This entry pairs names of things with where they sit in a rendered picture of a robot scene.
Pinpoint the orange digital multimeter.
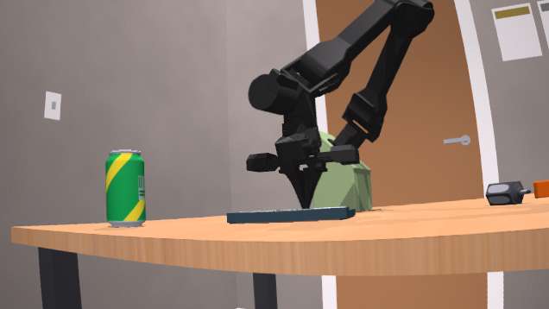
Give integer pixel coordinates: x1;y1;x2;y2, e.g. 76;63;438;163
533;180;549;198

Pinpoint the dark teal keyboard case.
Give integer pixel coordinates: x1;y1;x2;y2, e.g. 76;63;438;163
226;206;356;224

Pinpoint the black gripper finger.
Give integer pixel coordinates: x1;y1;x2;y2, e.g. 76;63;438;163
279;168;305;209
303;167;328;209

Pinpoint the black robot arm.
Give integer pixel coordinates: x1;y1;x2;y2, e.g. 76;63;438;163
248;0;435;163

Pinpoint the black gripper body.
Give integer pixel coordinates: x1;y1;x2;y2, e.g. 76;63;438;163
246;116;360;172

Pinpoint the green and yellow soda can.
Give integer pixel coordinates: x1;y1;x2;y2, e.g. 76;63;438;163
105;150;146;227

